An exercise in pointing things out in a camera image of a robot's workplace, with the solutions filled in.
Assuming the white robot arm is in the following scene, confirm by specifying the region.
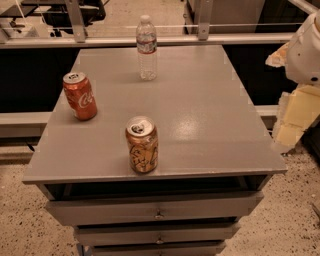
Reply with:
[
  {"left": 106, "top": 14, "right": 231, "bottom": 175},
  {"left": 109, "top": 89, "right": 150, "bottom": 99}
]
[{"left": 266, "top": 11, "right": 320, "bottom": 153}]

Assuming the middle grey drawer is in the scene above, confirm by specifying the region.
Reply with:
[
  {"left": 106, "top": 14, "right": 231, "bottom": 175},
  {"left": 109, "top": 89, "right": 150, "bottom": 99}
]
[{"left": 76, "top": 222, "right": 240, "bottom": 246}]

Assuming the bottom grey drawer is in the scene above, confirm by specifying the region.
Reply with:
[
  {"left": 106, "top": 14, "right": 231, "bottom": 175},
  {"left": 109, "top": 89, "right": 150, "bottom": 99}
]
[{"left": 93, "top": 241, "right": 225, "bottom": 256}]

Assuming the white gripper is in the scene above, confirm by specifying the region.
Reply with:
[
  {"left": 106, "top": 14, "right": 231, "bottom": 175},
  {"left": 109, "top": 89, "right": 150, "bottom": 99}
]
[{"left": 265, "top": 13, "right": 320, "bottom": 148}]

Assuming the metal railing frame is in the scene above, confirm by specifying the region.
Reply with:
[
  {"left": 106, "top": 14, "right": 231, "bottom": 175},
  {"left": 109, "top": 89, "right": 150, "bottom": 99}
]
[{"left": 0, "top": 0, "right": 320, "bottom": 51}]

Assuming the red Coca-Cola can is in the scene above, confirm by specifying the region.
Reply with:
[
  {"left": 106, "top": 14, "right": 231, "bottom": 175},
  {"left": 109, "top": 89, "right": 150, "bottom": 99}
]
[{"left": 63, "top": 72, "right": 98, "bottom": 121}]

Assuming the clear plastic water bottle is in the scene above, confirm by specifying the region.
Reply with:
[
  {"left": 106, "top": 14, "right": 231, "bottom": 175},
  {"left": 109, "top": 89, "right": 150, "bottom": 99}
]
[{"left": 136, "top": 15, "right": 157, "bottom": 81}]

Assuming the top grey drawer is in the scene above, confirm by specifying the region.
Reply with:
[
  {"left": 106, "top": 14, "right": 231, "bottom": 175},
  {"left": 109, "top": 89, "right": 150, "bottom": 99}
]
[{"left": 46, "top": 191, "right": 263, "bottom": 226}]

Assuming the grey drawer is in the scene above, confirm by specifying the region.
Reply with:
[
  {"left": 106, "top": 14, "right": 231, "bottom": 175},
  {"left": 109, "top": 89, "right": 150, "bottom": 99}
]
[
  {"left": 76, "top": 222, "right": 240, "bottom": 246},
  {"left": 46, "top": 191, "right": 263, "bottom": 226},
  {"left": 93, "top": 241, "right": 225, "bottom": 256}
]

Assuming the black office chair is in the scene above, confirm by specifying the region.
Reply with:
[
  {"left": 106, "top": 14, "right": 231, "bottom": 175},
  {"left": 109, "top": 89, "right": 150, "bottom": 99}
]
[{"left": 20, "top": 0, "right": 107, "bottom": 38}]

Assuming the gold soda can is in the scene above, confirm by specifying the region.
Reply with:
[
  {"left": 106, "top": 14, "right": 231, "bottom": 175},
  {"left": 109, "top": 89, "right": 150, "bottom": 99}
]
[{"left": 125, "top": 116, "right": 158, "bottom": 173}]

